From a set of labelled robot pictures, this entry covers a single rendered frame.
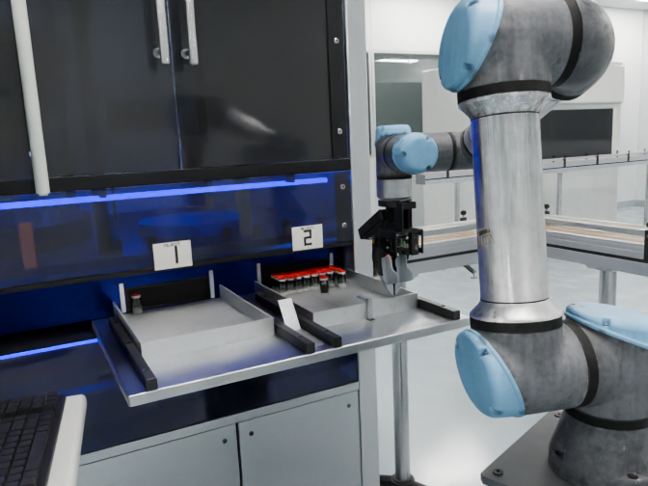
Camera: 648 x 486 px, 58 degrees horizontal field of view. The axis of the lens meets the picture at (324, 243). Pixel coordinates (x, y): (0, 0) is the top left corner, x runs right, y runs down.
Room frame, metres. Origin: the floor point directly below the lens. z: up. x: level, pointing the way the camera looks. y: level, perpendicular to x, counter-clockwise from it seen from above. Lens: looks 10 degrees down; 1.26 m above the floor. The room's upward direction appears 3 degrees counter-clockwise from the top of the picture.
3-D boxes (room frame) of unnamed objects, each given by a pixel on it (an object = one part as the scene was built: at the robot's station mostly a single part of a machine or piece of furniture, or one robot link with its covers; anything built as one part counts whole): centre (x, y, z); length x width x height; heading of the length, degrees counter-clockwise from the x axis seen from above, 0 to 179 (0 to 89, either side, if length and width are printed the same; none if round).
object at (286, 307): (1.12, 0.06, 0.91); 0.14 x 0.03 x 0.06; 27
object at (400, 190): (1.24, -0.16, 1.15); 0.08 x 0.08 x 0.05
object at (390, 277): (1.23, -0.14, 0.96); 0.06 x 0.03 x 0.09; 27
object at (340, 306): (1.36, -0.01, 0.90); 0.34 x 0.26 x 0.04; 27
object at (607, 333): (0.76, -0.38, 0.96); 0.13 x 0.12 x 0.14; 101
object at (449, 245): (1.86, -0.36, 0.92); 0.69 x 0.16 x 0.16; 117
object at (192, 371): (1.24, 0.12, 0.87); 0.70 x 0.48 x 0.02; 117
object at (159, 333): (1.22, 0.30, 0.90); 0.34 x 0.26 x 0.04; 27
